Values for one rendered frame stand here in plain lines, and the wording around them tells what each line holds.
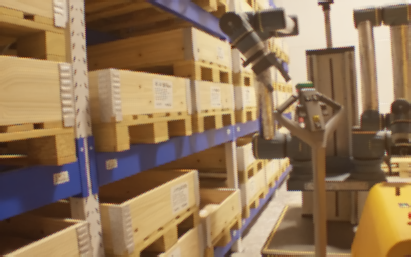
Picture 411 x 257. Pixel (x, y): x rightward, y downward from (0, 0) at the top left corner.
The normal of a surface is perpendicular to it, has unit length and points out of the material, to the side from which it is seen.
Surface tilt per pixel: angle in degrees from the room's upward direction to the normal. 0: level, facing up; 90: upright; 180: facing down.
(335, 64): 90
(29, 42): 90
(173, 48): 90
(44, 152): 90
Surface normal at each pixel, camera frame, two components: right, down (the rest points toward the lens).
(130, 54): -0.37, 0.07
